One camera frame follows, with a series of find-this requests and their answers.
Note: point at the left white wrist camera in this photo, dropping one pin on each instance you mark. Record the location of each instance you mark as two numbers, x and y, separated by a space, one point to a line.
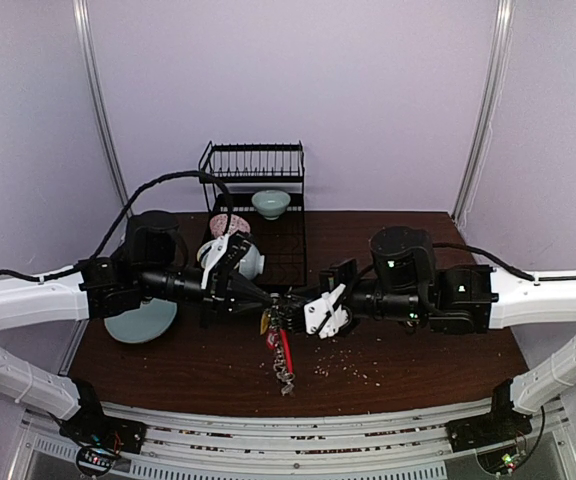
224 256

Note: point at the aluminium frame post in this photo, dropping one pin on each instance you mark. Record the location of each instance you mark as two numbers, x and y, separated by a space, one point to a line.
85 36
492 92

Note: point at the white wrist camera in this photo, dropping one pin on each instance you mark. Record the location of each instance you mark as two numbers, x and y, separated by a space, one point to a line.
314 312
224 256

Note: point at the pale blue tilted bowl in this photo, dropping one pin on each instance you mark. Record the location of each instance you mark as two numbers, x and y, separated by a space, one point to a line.
251 264

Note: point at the pale blue plate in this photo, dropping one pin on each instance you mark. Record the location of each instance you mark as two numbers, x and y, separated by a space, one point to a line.
148 322

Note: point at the scattered crumbs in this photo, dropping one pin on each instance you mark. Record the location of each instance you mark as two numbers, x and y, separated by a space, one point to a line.
350 365

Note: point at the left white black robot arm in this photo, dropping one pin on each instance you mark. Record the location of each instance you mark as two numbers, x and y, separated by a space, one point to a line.
142 268

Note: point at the pink patterned bowl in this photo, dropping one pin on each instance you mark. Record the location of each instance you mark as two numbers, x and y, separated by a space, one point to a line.
224 224

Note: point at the black wire dish rack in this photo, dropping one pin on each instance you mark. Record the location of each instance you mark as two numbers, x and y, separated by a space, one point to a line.
267 185

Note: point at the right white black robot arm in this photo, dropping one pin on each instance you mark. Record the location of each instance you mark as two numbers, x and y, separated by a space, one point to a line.
404 284

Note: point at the right aluminium frame post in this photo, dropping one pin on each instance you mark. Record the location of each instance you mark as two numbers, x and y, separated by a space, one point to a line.
492 92

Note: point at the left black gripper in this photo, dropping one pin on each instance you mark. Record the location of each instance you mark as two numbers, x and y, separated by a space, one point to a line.
224 292

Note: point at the blue yellow patterned bowl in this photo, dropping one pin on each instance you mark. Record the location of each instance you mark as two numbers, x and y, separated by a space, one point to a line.
203 252

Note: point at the light green ceramic bowl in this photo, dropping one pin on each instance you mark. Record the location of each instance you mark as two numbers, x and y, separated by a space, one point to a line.
271 204

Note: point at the grey slotted front rail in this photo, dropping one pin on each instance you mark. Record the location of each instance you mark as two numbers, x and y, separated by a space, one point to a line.
402 445

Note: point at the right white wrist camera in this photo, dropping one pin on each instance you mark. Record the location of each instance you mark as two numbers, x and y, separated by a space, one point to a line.
314 312

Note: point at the left aluminium frame post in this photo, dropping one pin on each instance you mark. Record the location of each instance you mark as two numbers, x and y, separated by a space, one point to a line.
85 36

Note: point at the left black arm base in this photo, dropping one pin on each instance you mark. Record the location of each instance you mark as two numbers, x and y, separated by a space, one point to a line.
91 426

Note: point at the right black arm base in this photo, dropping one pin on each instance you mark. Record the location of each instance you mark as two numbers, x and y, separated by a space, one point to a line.
501 423

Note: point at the large keyring with red grip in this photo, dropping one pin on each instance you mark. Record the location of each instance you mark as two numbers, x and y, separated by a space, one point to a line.
280 345

